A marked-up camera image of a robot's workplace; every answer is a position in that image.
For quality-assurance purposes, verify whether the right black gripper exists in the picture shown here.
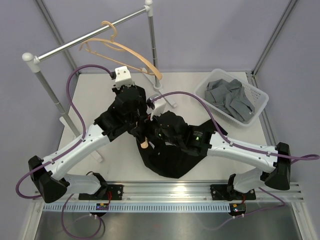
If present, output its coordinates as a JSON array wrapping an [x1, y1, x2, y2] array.
[[131, 107, 182, 148]]

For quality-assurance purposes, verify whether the black shirt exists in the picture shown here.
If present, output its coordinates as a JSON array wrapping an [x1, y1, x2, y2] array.
[[137, 110, 228, 179]]

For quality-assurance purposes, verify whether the wooden hanger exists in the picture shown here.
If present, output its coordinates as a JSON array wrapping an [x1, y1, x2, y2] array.
[[140, 136, 149, 149], [78, 20, 163, 80]]

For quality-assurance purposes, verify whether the wooden hanger front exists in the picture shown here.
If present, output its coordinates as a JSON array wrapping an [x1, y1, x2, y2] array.
[[78, 20, 163, 80]]

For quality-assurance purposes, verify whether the grey button shirt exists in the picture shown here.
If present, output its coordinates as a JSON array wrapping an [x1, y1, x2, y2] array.
[[204, 79, 255, 123]]

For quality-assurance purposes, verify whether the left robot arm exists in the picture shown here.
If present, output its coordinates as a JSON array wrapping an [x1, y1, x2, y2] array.
[[28, 85, 148, 203]]

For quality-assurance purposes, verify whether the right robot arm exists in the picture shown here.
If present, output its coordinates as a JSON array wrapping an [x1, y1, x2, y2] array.
[[138, 111, 291, 201]]

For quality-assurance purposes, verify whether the white plastic basket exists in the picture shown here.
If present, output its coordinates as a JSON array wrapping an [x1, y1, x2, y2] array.
[[193, 68, 269, 128]]

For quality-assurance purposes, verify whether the metal clothes rack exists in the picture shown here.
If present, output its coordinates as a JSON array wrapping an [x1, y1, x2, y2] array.
[[21, 0, 178, 163]]

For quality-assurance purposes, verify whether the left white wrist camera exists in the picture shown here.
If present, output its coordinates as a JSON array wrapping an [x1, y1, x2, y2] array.
[[110, 66, 135, 89]]

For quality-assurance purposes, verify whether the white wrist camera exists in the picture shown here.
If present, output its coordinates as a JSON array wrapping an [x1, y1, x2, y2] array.
[[146, 95, 167, 121], [110, 66, 135, 89]]

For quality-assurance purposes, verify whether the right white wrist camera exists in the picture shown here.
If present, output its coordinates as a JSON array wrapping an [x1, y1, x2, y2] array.
[[146, 95, 167, 121]]

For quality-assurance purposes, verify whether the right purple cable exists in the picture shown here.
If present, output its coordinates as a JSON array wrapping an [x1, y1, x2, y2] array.
[[149, 91, 320, 162]]

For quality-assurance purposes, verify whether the purple cable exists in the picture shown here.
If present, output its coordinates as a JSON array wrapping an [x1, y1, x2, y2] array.
[[149, 91, 320, 162], [15, 64, 116, 200]]

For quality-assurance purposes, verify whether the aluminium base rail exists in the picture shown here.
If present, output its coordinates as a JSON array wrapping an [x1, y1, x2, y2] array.
[[34, 180, 305, 204]]

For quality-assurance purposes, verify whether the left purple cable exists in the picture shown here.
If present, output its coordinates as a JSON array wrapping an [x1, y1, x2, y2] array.
[[15, 64, 116, 200]]

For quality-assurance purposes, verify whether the white slotted cable duct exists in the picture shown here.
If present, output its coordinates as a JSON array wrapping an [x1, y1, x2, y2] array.
[[42, 202, 231, 213]]

